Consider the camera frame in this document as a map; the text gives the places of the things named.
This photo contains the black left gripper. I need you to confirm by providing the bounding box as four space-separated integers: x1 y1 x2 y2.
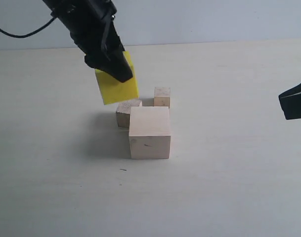
51 9 133 82

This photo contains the yellow cube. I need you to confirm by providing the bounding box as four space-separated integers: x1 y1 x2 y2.
95 51 139 105

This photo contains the medium wooden cube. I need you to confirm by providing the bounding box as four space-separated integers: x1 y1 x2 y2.
116 99 142 128

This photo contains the large light wooden cube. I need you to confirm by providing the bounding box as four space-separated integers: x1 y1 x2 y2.
129 106 172 159

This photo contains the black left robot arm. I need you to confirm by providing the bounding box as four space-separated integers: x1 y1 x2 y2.
44 0 133 82

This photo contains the small wooden cube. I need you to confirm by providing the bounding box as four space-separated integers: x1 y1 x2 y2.
154 87 171 108

